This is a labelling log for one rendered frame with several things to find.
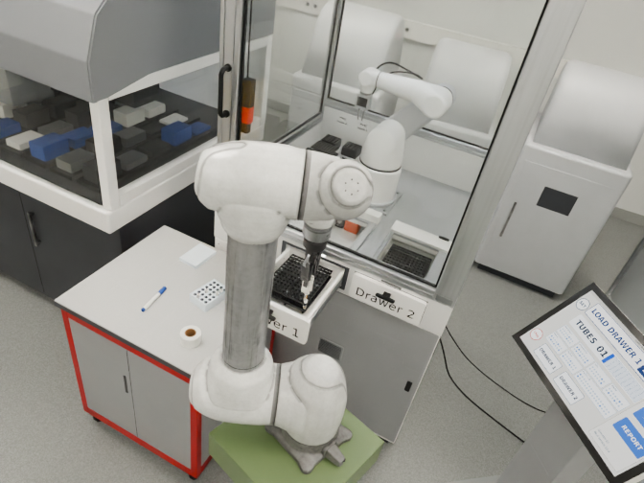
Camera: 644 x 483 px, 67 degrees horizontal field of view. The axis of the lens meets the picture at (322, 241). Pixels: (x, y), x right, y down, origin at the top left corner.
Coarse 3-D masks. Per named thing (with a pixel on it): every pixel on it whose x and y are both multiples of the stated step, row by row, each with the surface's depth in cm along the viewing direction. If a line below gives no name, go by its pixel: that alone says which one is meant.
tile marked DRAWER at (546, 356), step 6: (540, 348) 157; (546, 348) 155; (540, 354) 156; (546, 354) 154; (552, 354) 153; (540, 360) 155; (546, 360) 153; (552, 360) 152; (558, 360) 151; (546, 366) 152; (552, 366) 151; (558, 366) 150; (552, 372) 150
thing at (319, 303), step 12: (288, 252) 197; (300, 252) 195; (276, 264) 189; (324, 264) 193; (336, 276) 193; (324, 288) 189; (336, 288) 188; (276, 300) 180; (324, 300) 177; (300, 312) 177; (312, 312) 169
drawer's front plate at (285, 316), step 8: (272, 304) 165; (280, 312) 164; (288, 312) 163; (280, 320) 166; (288, 320) 164; (296, 320) 163; (304, 320) 161; (272, 328) 170; (280, 328) 168; (288, 328) 166; (296, 328) 165; (304, 328) 163; (288, 336) 168; (304, 336) 165
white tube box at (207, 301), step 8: (216, 280) 189; (200, 288) 184; (208, 288) 185; (216, 288) 186; (224, 288) 187; (192, 296) 181; (200, 296) 181; (208, 296) 182; (216, 296) 182; (224, 296) 186; (200, 304) 179; (208, 304) 179; (216, 304) 183
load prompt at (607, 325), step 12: (588, 312) 152; (600, 312) 150; (600, 324) 148; (612, 324) 146; (612, 336) 144; (624, 336) 142; (624, 348) 141; (636, 348) 139; (636, 360) 137; (636, 372) 136
